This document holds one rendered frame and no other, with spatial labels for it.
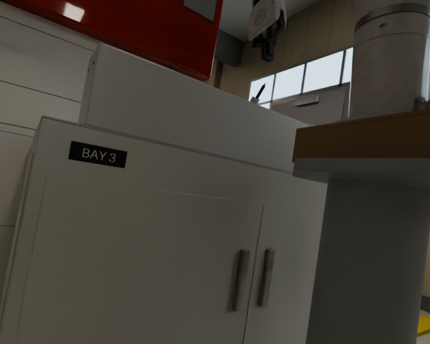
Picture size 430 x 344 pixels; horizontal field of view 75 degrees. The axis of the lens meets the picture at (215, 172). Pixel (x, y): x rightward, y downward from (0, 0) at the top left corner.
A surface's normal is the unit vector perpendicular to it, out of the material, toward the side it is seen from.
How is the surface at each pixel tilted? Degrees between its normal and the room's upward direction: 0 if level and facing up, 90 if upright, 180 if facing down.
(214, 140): 90
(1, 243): 90
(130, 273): 90
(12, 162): 90
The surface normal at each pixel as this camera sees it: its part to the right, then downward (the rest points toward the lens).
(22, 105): 0.55, 0.05
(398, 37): -0.34, -0.07
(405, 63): -0.14, -0.06
